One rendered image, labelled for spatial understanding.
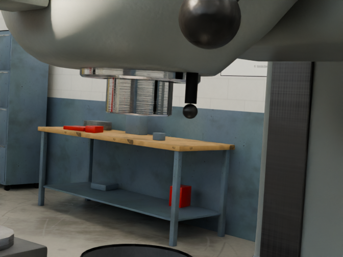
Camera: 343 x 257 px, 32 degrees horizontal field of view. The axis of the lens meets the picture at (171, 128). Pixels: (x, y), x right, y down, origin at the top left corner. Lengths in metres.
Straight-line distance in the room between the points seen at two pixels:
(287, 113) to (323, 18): 0.34
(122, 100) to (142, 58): 0.06
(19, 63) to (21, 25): 7.31
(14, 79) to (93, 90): 1.00
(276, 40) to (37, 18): 0.20
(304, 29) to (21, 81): 7.30
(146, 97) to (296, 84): 0.40
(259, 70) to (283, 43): 5.12
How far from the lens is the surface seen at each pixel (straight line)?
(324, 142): 0.76
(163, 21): 0.34
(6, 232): 0.72
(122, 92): 0.41
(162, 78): 0.39
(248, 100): 5.66
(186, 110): 0.39
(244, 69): 5.71
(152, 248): 2.71
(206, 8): 0.28
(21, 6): 0.36
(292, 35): 0.47
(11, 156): 7.72
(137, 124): 6.21
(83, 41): 0.35
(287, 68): 0.79
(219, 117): 5.86
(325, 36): 0.46
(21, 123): 7.74
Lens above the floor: 1.29
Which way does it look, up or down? 3 degrees down
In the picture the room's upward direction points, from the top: 3 degrees clockwise
